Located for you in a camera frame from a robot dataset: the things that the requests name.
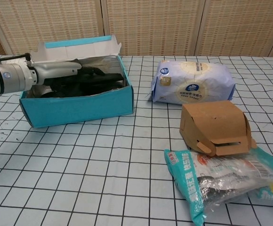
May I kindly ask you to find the teal cardboard shoe box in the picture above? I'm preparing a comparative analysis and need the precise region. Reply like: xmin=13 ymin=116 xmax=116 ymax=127
xmin=18 ymin=34 xmax=134 ymax=129

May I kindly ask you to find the teal clear plastic bag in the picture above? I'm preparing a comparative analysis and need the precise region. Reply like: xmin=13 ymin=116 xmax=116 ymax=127
xmin=164 ymin=146 xmax=273 ymax=220

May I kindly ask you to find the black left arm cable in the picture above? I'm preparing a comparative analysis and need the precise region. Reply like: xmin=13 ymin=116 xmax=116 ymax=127
xmin=0 ymin=53 xmax=32 ymax=69

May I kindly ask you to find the white black checkered tablecloth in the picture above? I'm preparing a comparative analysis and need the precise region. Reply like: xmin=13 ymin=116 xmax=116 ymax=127
xmin=0 ymin=54 xmax=273 ymax=226

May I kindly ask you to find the woven bamboo folding screen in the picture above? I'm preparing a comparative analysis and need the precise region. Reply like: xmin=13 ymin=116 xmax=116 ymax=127
xmin=0 ymin=0 xmax=273 ymax=58

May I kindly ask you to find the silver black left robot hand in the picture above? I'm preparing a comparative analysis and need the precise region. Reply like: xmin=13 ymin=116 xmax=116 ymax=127
xmin=27 ymin=58 xmax=105 ymax=91

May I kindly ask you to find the brown cardboard carton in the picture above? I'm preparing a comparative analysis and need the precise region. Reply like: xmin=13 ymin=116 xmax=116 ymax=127
xmin=179 ymin=100 xmax=257 ymax=157

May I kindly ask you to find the pale blue tissue pack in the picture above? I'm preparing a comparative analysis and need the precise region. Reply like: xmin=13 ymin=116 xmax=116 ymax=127
xmin=148 ymin=59 xmax=235 ymax=106

